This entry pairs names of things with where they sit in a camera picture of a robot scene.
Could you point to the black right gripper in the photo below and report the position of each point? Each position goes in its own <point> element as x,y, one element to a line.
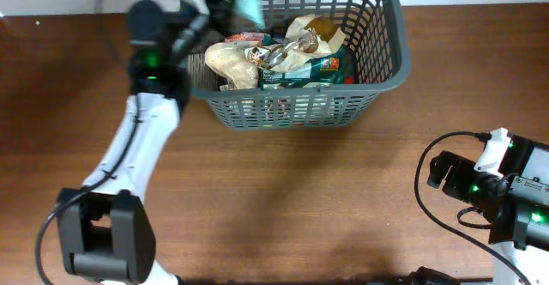
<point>449,178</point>

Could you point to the brown wrapper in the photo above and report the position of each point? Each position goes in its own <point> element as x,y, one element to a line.
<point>307,37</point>
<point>228,60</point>

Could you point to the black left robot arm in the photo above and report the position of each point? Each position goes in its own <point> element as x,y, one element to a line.
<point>104,231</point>

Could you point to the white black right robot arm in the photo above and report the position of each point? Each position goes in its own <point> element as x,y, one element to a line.
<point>506,193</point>

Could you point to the grey plastic basket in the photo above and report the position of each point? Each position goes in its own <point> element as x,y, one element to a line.
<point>376,43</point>

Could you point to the green white snack bag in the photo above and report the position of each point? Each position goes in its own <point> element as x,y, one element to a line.
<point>316,72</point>

